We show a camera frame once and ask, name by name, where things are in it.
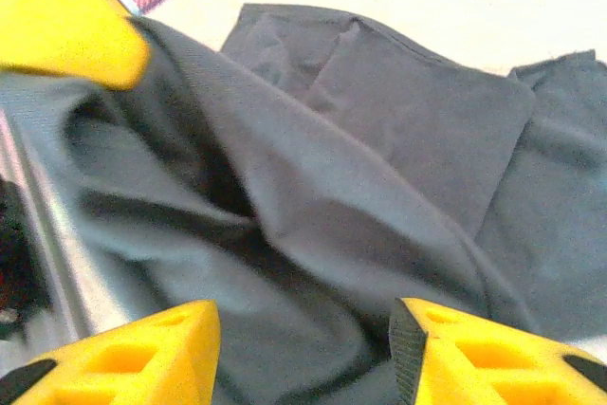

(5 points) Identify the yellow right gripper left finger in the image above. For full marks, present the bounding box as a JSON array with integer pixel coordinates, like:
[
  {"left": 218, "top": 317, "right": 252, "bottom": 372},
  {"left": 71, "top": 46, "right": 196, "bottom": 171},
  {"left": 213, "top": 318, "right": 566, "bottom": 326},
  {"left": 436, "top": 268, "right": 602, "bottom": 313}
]
[{"left": 0, "top": 299, "right": 222, "bottom": 405}]

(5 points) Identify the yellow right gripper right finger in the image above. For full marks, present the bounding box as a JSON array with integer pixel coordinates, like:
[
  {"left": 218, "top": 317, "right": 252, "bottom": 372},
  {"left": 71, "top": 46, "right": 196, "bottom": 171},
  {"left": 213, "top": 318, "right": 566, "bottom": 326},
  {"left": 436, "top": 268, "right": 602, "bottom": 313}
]
[{"left": 388, "top": 297, "right": 607, "bottom": 405}]

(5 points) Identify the grey inside-out t-shirt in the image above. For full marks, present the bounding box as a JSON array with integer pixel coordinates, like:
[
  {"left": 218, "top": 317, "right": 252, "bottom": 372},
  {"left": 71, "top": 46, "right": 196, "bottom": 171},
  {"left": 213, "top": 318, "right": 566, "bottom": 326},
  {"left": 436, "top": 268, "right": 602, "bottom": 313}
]
[{"left": 0, "top": 2, "right": 607, "bottom": 405}]

